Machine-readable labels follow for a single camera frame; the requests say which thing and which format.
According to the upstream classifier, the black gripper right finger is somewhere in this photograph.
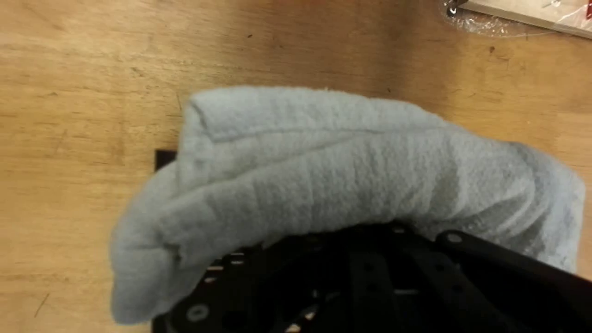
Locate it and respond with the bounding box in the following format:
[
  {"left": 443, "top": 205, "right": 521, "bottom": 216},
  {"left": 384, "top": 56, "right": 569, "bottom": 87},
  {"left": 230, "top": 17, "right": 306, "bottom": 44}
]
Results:
[{"left": 369, "top": 220, "right": 592, "bottom": 333}]

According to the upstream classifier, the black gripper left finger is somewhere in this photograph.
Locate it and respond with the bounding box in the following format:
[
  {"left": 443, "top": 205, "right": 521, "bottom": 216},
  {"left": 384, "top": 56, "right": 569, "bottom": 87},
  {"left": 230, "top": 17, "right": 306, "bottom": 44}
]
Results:
[{"left": 151, "top": 222, "right": 373, "bottom": 333}]

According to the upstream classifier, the white towel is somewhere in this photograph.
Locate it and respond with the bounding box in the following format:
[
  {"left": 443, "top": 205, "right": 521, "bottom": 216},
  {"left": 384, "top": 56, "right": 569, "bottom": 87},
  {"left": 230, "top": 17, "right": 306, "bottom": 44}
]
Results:
[{"left": 110, "top": 83, "right": 589, "bottom": 326}]

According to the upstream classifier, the wooden shape puzzle board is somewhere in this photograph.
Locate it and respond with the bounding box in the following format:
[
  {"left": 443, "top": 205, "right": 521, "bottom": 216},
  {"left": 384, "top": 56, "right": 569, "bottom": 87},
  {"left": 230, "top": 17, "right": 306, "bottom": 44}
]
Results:
[{"left": 441, "top": 0, "right": 592, "bottom": 43}]

